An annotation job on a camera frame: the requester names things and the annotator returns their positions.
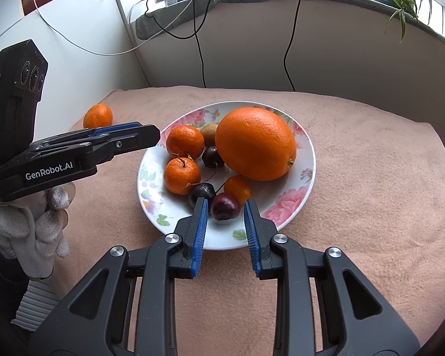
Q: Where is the person's left forearm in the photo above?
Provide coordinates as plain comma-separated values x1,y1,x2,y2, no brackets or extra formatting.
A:
0,237,65,356

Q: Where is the black cable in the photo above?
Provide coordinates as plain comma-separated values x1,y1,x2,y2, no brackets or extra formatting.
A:
144,0,232,89
284,0,303,93

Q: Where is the small orange kumquat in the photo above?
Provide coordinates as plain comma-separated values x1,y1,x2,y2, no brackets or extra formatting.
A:
223,175,253,204

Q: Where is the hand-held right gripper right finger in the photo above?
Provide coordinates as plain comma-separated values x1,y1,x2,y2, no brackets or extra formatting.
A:
244,199,421,356

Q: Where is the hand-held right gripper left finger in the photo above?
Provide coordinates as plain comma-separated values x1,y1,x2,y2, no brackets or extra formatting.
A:
33,198,209,356

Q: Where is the white cable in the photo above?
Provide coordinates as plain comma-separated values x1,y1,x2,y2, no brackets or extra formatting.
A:
27,0,158,56

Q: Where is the peach blanket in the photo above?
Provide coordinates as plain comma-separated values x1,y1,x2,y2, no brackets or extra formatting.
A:
48,85,445,356

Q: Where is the brown longan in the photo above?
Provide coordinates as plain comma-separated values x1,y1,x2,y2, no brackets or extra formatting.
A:
201,123,220,147

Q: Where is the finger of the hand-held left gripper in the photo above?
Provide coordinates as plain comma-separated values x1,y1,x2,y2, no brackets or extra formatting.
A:
29,125,160,167
41,121,142,143

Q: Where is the large orange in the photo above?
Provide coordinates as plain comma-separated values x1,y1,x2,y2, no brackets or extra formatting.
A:
215,107,297,182

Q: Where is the person's left hand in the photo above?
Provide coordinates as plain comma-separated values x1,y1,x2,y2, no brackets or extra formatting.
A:
0,183,77,277

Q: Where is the dark red cherry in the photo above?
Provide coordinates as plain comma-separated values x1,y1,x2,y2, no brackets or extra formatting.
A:
202,146,225,169
188,183,216,208
210,192,241,221

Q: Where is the floral white plate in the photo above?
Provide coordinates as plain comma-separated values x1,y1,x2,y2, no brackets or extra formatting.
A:
136,102,317,251

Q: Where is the tangerine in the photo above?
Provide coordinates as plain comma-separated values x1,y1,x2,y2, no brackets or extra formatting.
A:
163,157,201,196
166,125,205,161
83,103,114,129

